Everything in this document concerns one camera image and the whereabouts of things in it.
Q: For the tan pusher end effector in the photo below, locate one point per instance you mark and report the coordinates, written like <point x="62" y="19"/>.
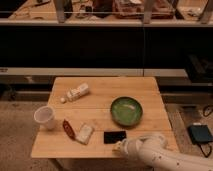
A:
<point x="117" y="147"/>

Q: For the black rectangular eraser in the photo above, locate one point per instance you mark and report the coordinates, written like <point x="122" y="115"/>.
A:
<point x="114" y="136"/>

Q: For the green round bowl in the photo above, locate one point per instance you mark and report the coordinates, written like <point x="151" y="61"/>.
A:
<point x="126" y="111"/>

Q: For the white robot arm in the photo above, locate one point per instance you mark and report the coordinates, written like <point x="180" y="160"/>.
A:
<point x="151" y="149"/>

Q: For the white rectangular packet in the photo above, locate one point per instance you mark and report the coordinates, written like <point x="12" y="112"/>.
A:
<point x="84" y="134"/>

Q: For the red brown oblong object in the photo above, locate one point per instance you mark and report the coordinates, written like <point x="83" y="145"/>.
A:
<point x="68" y="129"/>

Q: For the white plastic bottle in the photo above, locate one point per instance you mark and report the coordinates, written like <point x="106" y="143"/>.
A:
<point x="76" y="93"/>

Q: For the white paper cup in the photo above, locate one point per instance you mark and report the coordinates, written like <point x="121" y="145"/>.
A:
<point x="45" y="116"/>

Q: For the dark box on floor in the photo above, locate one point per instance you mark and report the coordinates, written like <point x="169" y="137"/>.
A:
<point x="200" y="134"/>

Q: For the metal shelf rack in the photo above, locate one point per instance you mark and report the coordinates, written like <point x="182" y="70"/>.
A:
<point x="33" y="42"/>

